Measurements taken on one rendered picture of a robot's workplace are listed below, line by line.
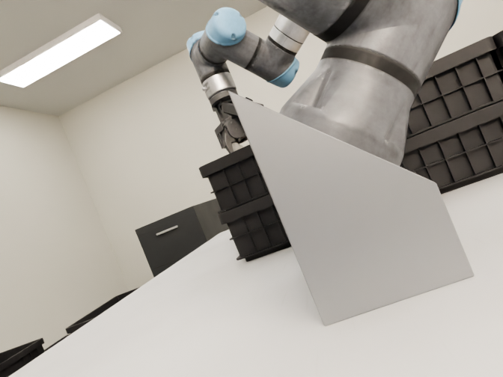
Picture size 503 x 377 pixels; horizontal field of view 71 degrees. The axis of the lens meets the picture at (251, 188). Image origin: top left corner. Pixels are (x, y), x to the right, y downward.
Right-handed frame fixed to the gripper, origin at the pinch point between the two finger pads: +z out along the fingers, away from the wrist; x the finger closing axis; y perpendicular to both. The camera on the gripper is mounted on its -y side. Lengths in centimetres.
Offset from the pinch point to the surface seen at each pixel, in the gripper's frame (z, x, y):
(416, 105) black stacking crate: 1.0, -19.9, -30.2
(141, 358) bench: 18.0, 37.6, -27.1
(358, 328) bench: 18, 21, -49
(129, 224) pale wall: -19, -1, 416
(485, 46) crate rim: -3.7, -29.7, -39.0
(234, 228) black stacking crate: 10.1, 11.7, -2.5
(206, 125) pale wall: -94, -120, 328
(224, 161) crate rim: -3.8, 9.3, -6.0
